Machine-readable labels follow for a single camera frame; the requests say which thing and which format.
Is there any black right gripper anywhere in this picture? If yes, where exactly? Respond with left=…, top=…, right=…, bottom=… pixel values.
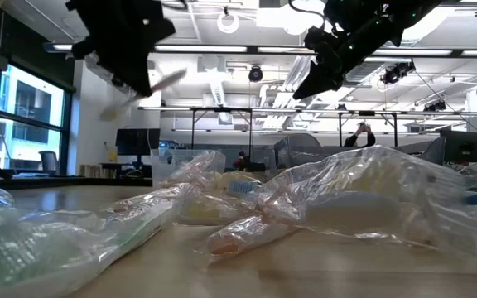
left=291, top=23, right=383, bottom=100

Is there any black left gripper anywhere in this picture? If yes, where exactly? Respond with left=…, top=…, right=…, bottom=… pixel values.
left=65, top=0, right=177, bottom=99

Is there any black ceiling spotlight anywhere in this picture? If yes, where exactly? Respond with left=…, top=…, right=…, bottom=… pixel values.
left=423, top=100, right=448, bottom=113
left=380, top=60, right=417, bottom=86
left=248, top=65, right=264, bottom=83

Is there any person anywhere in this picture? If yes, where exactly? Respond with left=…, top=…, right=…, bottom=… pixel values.
left=343, top=122, right=377, bottom=149

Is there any black computer monitor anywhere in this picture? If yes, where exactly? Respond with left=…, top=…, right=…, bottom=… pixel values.
left=115, top=127, right=161, bottom=166
left=440, top=129, right=477, bottom=163

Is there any overhead LED light bar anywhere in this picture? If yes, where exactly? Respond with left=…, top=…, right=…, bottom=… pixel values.
left=41, top=41, right=477, bottom=59

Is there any clear plastic bin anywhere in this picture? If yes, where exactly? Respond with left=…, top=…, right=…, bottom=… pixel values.
left=150, top=148, right=228, bottom=190

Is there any office swivel chair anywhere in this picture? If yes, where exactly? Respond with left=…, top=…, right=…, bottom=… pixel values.
left=38, top=149, right=60, bottom=175

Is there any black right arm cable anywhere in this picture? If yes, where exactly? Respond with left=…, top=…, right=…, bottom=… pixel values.
left=287, top=0, right=326, bottom=21

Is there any black workstation frame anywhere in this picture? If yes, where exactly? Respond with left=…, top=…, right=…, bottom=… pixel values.
left=137, top=105, right=297, bottom=150
left=300, top=108, right=477, bottom=148

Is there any white cable coil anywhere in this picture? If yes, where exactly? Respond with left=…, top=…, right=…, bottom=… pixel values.
left=216, top=6, right=241, bottom=35

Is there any window with black frame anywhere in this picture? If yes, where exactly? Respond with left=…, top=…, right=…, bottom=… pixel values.
left=0, top=61, right=74, bottom=177

